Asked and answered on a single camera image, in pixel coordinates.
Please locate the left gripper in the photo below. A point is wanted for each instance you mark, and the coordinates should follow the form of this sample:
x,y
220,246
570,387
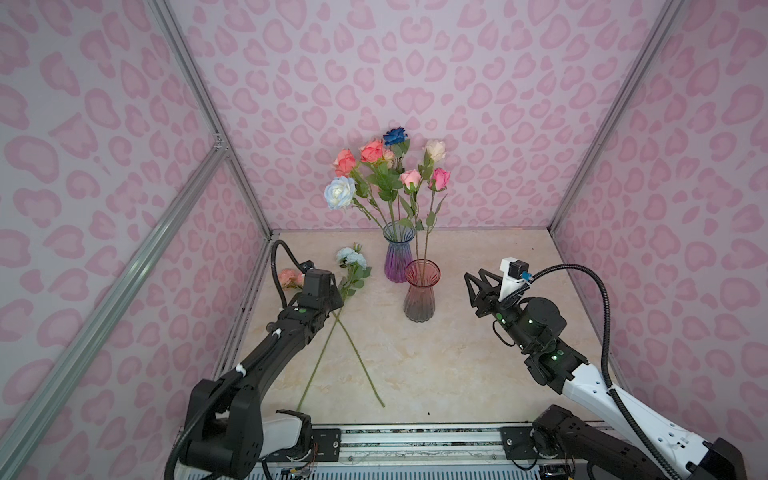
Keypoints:
x,y
336,300

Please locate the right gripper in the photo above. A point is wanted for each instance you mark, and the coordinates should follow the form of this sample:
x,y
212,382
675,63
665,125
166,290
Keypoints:
x,y
488,298

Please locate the peach peony stem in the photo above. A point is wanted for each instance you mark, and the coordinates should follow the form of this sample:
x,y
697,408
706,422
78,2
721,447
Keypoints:
x,y
291,277

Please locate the pale blue carnation stem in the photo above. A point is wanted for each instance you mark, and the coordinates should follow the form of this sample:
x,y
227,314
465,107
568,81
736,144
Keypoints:
x,y
346,256

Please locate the red grey glass vase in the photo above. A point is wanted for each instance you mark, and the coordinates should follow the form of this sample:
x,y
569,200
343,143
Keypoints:
x,y
422,276

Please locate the purple blue glass vase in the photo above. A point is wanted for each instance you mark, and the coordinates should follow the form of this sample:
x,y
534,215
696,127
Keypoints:
x,y
399,253

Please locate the white blue rose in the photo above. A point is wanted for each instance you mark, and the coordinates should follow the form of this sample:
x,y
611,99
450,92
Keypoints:
x,y
342,193

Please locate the pink red rose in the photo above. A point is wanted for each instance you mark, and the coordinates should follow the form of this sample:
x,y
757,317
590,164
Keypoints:
x,y
375,171
346,165

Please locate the pink rosebud stem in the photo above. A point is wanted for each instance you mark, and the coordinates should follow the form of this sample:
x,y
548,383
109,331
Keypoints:
x,y
412,181

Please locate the cream pink rose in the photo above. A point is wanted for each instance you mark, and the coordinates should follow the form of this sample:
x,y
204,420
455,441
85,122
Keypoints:
x,y
434,152

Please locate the dark blue rose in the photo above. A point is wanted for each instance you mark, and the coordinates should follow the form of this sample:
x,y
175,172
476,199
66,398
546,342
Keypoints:
x,y
398,141

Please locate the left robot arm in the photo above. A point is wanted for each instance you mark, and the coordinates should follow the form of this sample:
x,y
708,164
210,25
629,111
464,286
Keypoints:
x,y
258,372

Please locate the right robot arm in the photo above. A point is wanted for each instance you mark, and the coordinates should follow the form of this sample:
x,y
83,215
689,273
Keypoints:
x,y
535,326

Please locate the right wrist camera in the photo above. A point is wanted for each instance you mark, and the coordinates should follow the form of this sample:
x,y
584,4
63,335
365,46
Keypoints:
x,y
515,277

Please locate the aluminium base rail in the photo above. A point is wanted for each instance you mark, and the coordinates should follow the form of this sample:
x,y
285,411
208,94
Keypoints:
x,y
414,447

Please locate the left corner aluminium post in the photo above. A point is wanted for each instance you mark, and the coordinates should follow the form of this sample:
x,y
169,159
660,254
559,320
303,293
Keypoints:
x,y
179,47

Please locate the left aluminium frame bar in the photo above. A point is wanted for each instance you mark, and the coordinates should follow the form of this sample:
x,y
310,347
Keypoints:
x,y
39,413

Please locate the right aluminium frame post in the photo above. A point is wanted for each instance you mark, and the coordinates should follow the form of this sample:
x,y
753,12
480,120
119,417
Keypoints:
x,y
661,30

